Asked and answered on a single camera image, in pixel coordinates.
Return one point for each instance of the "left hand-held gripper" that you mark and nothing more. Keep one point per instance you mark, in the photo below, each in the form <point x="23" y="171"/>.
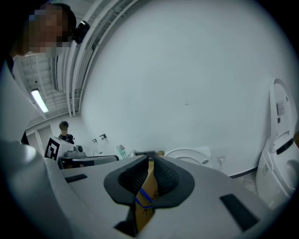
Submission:
<point x="52" y="149"/>

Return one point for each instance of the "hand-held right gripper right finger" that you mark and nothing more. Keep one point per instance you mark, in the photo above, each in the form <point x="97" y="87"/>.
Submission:
<point x="198" y="210"/>

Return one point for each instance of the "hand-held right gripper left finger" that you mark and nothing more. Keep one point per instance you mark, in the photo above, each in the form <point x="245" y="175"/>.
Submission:
<point x="93" y="186"/>

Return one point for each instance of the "white smart toilet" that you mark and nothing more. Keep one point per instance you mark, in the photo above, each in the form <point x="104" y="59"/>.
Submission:
<point x="268" y="182"/>

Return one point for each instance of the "white labelled toilet lid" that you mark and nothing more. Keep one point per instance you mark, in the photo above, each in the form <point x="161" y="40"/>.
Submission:
<point x="281" y="107"/>

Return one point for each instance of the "green bottle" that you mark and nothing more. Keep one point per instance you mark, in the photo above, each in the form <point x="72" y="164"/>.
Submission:
<point x="121" y="150"/>

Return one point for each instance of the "black flat tray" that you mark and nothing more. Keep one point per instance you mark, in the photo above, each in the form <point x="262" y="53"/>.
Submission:
<point x="144" y="153"/>

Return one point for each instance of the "large cardboard box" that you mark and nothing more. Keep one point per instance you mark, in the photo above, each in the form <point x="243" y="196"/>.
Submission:
<point x="144" y="219"/>

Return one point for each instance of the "ceiling tube light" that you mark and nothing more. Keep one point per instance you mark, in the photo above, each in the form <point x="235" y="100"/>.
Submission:
<point x="39" y="100"/>

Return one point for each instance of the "white ceiling pipes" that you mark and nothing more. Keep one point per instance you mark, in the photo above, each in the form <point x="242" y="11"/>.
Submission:
<point x="77" y="70"/>

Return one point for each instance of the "person's head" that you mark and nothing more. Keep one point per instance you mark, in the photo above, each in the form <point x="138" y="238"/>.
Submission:
<point x="44" y="30"/>

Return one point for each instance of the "black wall holder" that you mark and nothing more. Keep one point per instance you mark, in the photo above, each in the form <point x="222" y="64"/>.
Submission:
<point x="103" y="136"/>
<point x="94" y="141"/>

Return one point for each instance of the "white wall socket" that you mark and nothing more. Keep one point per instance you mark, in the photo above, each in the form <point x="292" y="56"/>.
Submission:
<point x="221" y="159"/>

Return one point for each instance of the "black head camera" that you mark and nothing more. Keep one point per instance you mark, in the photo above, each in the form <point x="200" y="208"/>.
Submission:
<point x="81" y="31"/>

